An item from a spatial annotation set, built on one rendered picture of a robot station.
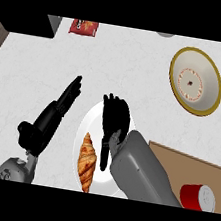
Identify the brown cutting board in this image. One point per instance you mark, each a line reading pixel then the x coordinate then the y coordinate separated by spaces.
pixel 190 175

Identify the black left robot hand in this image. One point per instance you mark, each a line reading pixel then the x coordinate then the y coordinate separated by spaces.
pixel 46 122

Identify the red can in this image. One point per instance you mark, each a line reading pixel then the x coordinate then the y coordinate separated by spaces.
pixel 198 197

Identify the red snack bag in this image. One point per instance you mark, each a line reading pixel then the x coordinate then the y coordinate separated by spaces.
pixel 83 27

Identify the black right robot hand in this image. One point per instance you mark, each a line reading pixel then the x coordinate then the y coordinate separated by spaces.
pixel 114 120

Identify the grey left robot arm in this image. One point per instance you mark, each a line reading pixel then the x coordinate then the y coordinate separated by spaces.
pixel 13 169

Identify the golden brown croissant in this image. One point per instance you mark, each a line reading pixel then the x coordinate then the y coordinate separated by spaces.
pixel 87 161

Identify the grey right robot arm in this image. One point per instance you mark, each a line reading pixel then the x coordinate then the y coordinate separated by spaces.
pixel 143 171

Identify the white bowl with yellow rim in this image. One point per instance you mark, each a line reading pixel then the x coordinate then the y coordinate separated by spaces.
pixel 195 80

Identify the grey round object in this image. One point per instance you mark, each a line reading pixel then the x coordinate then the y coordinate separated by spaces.
pixel 165 34

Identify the black appliance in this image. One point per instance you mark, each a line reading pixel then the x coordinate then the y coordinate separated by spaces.
pixel 27 21

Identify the white round plate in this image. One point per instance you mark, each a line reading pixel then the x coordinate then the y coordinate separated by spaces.
pixel 100 178

